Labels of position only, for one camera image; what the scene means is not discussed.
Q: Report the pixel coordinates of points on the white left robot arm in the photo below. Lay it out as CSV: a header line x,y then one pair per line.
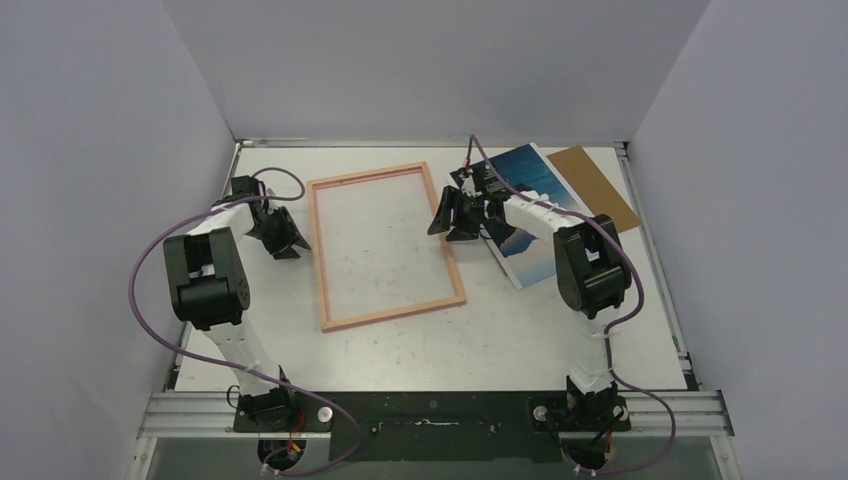
x,y
209,289

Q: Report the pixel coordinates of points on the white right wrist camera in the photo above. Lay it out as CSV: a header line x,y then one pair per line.
x,y
467,183

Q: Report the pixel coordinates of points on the aluminium front rail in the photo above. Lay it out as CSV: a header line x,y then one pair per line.
x,y
209,415

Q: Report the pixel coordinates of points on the landscape photo print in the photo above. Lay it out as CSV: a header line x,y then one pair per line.
x,y
540,202

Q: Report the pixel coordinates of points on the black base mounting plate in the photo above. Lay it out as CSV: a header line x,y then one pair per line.
x,y
435,426

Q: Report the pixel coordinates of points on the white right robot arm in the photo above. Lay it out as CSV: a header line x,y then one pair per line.
x,y
591,278

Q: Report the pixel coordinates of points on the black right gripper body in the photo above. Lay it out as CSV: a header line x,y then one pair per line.
x,y
460,216

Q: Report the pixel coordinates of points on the pink wooden picture frame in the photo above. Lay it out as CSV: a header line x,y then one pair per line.
x,y
384,248

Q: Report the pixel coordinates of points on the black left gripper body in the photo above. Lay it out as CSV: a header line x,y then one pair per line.
x,y
277,233

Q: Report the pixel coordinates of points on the brown cardboard backing board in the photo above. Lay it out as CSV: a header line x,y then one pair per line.
x,y
593,187

